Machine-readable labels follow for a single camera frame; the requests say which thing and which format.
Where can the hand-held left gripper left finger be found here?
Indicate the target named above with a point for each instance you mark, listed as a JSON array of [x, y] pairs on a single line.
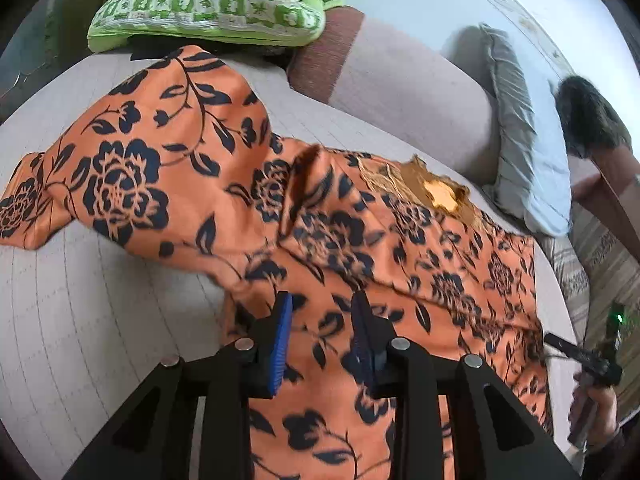
[[280, 345]]

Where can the dark furry cushion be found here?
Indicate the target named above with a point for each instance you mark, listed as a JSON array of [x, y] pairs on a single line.
[[590, 115]]

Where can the grey pillow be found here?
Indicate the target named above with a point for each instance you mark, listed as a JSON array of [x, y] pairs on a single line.
[[520, 160]]

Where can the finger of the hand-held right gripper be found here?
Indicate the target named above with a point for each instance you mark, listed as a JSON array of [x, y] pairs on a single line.
[[562, 346]]

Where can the person's right hand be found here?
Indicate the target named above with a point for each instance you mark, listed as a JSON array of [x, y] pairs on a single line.
[[592, 410]]

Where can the striped patterned blanket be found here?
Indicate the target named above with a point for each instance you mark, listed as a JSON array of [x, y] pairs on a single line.
[[600, 260]]

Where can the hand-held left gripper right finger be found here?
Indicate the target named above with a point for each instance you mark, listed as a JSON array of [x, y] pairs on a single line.
[[361, 347]]

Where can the orange black floral garment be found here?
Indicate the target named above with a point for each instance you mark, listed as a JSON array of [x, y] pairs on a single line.
[[165, 175]]

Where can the grey quilted bed sheet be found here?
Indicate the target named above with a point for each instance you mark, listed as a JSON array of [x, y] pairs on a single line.
[[75, 310]]

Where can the green white patterned pillow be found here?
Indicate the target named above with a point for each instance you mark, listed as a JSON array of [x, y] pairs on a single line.
[[220, 0]]

